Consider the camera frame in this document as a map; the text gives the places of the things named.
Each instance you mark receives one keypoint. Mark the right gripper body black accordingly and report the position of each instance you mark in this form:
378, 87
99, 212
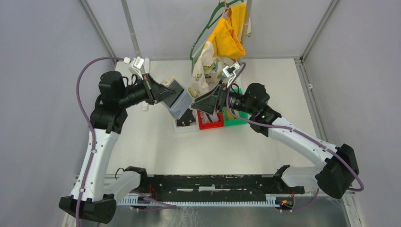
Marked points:
222, 100

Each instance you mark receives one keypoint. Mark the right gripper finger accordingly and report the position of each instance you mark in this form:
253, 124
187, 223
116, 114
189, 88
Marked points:
206, 104
210, 97

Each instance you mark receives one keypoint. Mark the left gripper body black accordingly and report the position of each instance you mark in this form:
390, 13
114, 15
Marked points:
151, 97

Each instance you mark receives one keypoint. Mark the beige card holder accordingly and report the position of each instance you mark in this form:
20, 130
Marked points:
180, 101

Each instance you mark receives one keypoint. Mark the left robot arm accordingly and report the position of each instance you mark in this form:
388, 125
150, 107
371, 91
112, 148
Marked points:
90, 199

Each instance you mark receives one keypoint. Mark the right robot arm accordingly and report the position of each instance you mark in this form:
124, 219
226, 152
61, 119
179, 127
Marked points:
335, 169

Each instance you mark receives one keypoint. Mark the white card with stripe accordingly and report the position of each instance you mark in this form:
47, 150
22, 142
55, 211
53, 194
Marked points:
209, 118

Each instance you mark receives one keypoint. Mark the black card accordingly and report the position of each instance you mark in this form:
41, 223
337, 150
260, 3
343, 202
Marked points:
187, 119

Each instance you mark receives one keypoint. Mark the red plastic bin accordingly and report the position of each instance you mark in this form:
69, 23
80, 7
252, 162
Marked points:
218, 124

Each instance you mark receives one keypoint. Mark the clear plastic bin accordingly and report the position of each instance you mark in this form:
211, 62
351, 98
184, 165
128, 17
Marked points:
192, 128

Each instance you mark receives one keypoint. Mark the left white rack foot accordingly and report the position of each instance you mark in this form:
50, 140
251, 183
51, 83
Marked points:
146, 69

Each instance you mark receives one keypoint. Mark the left metal rack pole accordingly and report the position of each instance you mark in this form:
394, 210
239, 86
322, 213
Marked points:
132, 33

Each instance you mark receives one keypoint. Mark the metal rack pole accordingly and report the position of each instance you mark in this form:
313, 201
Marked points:
247, 24
132, 33

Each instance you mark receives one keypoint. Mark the yellow patterned garment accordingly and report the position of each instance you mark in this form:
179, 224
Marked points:
222, 48

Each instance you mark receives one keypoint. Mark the green clothes hanger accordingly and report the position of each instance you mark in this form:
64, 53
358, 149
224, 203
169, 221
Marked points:
218, 11

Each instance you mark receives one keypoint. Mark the right metal rack pole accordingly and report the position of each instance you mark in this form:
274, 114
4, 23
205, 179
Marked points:
247, 24

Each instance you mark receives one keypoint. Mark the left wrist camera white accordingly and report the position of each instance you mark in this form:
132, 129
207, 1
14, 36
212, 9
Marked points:
135, 66

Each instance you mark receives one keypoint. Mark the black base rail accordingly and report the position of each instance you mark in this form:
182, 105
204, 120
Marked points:
215, 188

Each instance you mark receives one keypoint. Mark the white slotted cable duct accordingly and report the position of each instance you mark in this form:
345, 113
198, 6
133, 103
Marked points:
136, 200

